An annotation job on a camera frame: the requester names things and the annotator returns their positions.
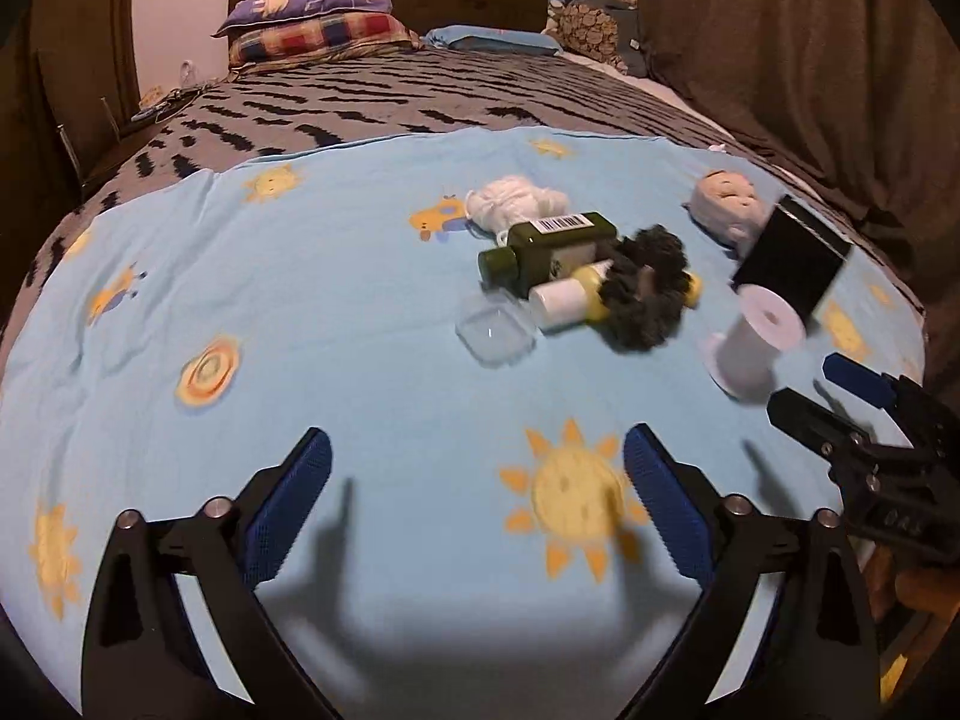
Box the dark grey yarn bundle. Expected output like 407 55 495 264
596 225 695 353

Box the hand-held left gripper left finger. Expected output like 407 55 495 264
81 426 335 720

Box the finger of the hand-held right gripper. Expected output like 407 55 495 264
766 388 875 462
822 352 912 413

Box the white plastic spool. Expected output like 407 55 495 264
701 285 807 400

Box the black box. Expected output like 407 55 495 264
731 193 852 320

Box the brown curtain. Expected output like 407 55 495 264
562 0 960 316

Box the white yarn bundle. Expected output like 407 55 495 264
465 175 571 230

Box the purple printed pillow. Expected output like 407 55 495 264
214 0 391 37

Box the clear plastic box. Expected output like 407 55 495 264
456 292 537 368

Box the red blue plaid pillow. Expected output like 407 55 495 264
229 13 422 67

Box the brown patterned bag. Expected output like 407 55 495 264
551 0 650 77

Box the dark green bottle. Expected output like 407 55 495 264
478 211 622 292

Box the clutter of cables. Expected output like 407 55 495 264
133 60 207 125

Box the light blue printed sheet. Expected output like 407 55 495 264
0 126 927 720

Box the yellow bottle with white cap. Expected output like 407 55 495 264
529 259 704 331

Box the grey plush toy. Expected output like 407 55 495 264
684 169 770 245

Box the dark bedside table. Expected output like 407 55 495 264
79 101 185 188

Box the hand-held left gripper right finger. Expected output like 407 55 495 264
622 422 882 720

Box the grey black patterned blanket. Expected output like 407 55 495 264
22 45 923 316

